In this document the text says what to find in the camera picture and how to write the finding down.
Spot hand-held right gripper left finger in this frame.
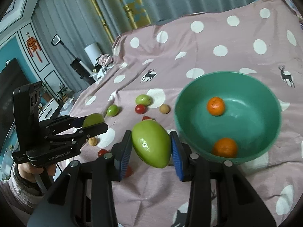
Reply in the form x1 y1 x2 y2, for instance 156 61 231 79
28 130 133 227

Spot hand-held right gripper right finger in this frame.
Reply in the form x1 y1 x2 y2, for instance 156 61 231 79
169 131 277 227

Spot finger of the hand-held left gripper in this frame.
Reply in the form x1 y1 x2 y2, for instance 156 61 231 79
39 115 84 133
48 122 109 145

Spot green jujube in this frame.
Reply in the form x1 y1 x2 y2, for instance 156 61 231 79
106 104 119 117
135 95 151 106
82 113 105 128

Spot green mango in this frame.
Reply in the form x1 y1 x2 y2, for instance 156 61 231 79
131 119 172 169

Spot green plastic bowl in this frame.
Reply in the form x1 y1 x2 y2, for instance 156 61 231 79
174 71 283 165

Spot person's left forearm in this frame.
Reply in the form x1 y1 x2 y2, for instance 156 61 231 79
0 169 48 215

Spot person's left hand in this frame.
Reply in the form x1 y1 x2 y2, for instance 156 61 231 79
18 163 57 183

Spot white cabinet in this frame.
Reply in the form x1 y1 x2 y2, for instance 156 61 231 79
38 97 63 121

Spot potted plant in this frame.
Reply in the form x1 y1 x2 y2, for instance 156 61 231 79
55 84 71 102

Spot black television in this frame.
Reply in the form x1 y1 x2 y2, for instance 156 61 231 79
0 57 27 135

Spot orange mandarin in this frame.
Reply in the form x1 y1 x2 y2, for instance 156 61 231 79
207 96 225 116
212 138 238 158

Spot black box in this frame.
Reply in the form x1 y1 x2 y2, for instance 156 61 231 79
70 57 95 86

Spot white patterned cloth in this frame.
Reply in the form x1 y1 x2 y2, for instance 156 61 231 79
91 64 116 82

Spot pink crumpled clothing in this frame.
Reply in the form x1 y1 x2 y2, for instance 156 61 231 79
95 54 114 67

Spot white cylinder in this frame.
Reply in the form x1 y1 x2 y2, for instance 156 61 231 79
84 43 101 62

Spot black mirror on stand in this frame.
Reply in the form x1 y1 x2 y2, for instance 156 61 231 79
52 34 71 57

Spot grey curtain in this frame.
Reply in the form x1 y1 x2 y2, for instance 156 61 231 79
31 0 303 86

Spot pink polka dot blanket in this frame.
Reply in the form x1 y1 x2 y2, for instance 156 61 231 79
69 0 303 227

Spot yellow patterned curtain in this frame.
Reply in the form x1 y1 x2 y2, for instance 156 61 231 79
83 0 152 45

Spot pastel printed cloth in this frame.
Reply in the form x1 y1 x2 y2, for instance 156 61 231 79
287 0 303 29

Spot red knot wall ornament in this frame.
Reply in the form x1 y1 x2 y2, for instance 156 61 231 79
26 31 43 63

